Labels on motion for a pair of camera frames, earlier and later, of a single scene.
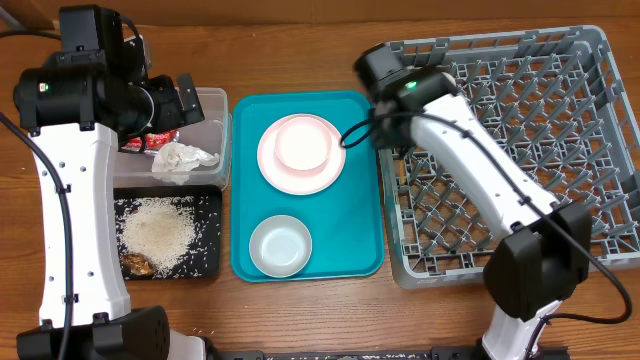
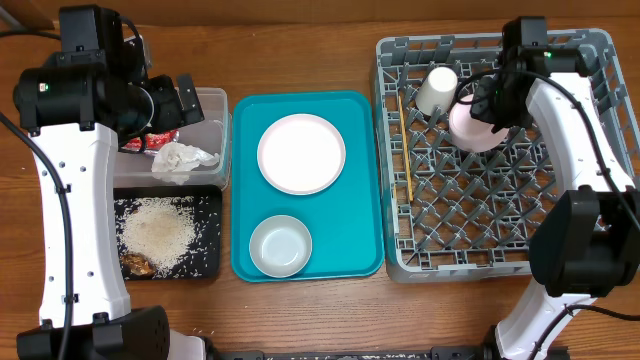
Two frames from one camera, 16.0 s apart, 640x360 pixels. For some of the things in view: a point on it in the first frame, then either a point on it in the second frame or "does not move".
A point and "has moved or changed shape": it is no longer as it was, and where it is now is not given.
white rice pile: x=161 y=228 does not move
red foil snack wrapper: x=154 y=141 does not move
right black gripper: x=365 y=64 -> x=486 y=107
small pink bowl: x=302 y=146 has moved or changed shape
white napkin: x=175 y=161 does not move
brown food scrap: x=138 y=264 does not move
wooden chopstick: x=403 y=179 -> x=406 y=150
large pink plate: x=301 y=154 does not move
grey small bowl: x=281 y=246 does not move
